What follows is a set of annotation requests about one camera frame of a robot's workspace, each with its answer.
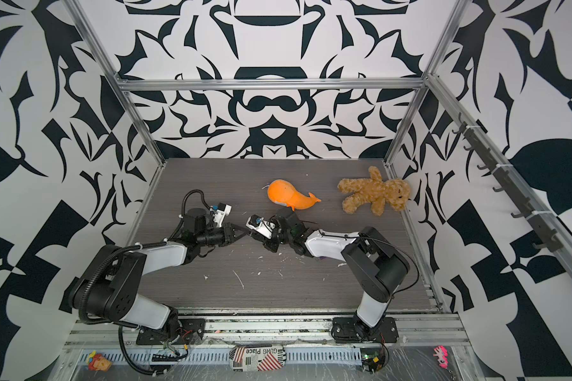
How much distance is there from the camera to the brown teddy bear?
1.01 m

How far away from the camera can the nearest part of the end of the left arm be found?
2.60 ft

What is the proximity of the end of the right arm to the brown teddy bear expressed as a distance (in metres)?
0.35

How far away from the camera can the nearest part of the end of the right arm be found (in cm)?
69

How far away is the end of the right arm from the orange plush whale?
243 mm
